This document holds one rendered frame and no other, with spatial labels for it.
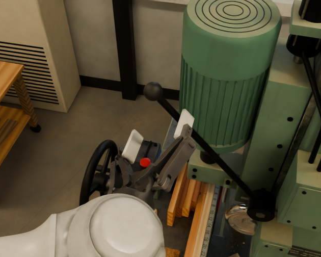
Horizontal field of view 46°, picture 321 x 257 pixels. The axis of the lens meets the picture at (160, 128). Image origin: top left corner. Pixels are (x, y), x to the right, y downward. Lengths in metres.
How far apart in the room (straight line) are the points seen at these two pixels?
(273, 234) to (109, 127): 1.76
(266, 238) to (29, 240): 0.60
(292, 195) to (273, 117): 0.15
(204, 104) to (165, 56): 1.71
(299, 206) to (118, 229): 0.48
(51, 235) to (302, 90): 0.50
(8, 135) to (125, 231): 2.04
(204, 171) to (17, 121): 1.60
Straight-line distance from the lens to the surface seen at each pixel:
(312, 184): 0.74
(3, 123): 2.43
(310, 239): 1.07
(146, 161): 1.05
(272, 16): 0.72
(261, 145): 0.84
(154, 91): 0.66
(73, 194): 2.25
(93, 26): 2.47
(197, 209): 1.08
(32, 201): 2.28
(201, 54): 0.68
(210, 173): 1.01
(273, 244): 0.92
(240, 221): 0.98
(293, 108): 0.75
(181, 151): 0.63
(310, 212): 0.80
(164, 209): 1.11
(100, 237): 0.36
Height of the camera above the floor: 1.88
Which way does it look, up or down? 49 degrees down
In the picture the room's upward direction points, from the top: straight up
